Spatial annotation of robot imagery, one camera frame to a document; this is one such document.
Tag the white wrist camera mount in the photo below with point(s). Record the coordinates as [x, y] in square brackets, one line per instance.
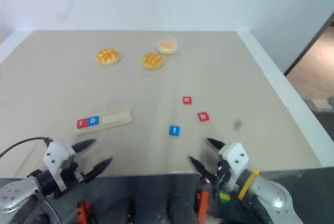
[236, 156]
[56, 153]

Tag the red letter tile o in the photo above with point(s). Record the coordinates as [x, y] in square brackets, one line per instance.
[187, 100]

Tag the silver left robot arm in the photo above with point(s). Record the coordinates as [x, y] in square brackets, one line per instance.
[13, 194]

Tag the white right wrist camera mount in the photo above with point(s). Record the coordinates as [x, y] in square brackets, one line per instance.
[236, 156]

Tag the red letter tile r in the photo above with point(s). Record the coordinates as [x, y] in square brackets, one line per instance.
[82, 123]

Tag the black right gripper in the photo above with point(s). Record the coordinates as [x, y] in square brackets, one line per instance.
[224, 175]

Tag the red letter tile b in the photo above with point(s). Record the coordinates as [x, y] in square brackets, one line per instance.
[203, 116]

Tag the blue letter tile t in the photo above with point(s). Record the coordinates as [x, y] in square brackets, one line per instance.
[174, 130]

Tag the orange upright bar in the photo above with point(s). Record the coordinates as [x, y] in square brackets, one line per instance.
[203, 203]

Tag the blue letter tile o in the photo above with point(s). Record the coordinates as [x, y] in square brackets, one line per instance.
[94, 120]

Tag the small cardboard box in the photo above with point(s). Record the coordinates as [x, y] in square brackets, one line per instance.
[320, 104]

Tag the orange and black tool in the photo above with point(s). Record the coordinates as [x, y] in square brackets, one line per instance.
[83, 212]

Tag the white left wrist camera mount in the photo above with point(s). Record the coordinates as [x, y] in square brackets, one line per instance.
[56, 153]

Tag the pale round bread bun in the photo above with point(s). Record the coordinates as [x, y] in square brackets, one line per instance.
[167, 47]

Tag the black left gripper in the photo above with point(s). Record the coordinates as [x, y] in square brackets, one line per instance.
[70, 170]

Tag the yellow wrist band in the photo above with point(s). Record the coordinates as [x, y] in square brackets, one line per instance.
[248, 183]

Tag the crosshatched yellow bread bun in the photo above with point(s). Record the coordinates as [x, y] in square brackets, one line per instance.
[107, 57]
[153, 61]

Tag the pale wooden letter tray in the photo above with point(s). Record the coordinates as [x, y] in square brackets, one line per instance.
[114, 118]

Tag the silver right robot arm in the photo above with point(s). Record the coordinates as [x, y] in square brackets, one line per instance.
[271, 195]

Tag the clear plastic bread wrapper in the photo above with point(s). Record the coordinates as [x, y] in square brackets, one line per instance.
[180, 45]

